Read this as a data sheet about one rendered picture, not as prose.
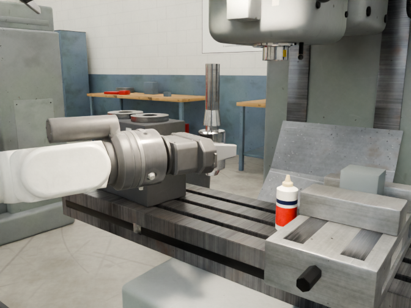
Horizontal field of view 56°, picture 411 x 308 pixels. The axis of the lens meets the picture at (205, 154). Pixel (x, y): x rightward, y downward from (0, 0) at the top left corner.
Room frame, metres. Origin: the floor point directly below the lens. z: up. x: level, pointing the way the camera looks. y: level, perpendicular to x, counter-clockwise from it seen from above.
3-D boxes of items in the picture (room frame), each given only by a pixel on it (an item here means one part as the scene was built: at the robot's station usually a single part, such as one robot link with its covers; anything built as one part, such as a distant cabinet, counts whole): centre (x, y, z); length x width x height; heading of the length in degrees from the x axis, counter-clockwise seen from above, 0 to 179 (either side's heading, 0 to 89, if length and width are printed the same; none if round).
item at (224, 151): (0.62, -0.03, 1.13); 0.06 x 0.02 x 0.03; 123
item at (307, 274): (0.44, -0.13, 1.00); 0.04 x 0.02 x 0.02; 144
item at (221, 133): (0.65, -0.01, 1.16); 0.05 x 0.05 x 0.01
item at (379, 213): (0.58, -0.23, 1.05); 0.15 x 0.06 x 0.04; 54
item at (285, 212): (0.70, -0.16, 1.01); 0.04 x 0.04 x 0.11
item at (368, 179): (0.62, -0.26, 1.07); 0.06 x 0.05 x 0.06; 54
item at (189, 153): (0.60, 0.07, 1.13); 0.13 x 0.12 x 0.10; 33
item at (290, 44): (0.73, -0.13, 1.31); 0.09 x 0.09 x 0.01
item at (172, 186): (0.93, 0.17, 1.06); 0.22 x 0.12 x 0.20; 46
